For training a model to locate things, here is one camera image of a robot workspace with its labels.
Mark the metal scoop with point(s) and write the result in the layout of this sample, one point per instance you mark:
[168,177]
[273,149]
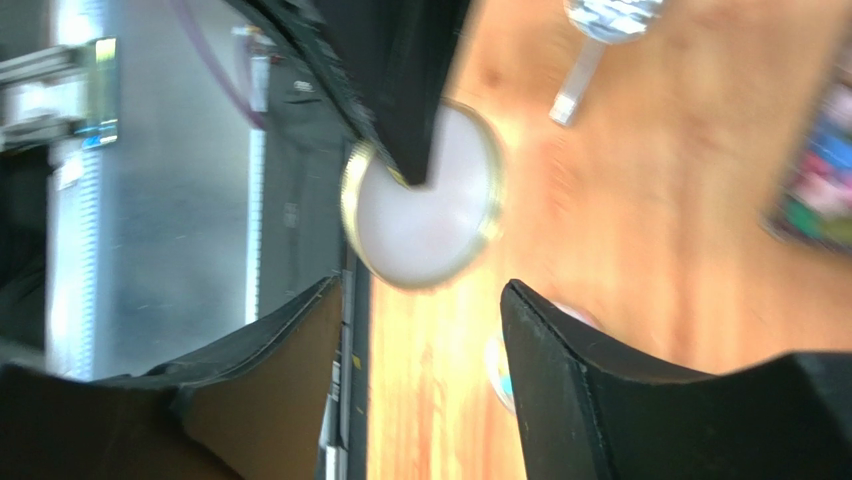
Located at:
[603,23]

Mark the square tin of star candies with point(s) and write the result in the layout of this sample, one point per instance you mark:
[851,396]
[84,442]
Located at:
[814,205]

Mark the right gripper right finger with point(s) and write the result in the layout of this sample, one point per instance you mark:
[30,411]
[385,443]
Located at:
[591,407]

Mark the clear plastic cup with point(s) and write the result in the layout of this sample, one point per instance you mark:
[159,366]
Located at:
[496,360]

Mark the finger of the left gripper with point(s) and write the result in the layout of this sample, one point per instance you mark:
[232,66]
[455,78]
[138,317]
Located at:
[296,26]
[397,55]

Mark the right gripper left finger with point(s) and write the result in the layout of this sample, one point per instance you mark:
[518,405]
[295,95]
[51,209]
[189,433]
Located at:
[247,406]

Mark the white round lid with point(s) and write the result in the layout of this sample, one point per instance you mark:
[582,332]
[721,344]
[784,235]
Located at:
[416,238]

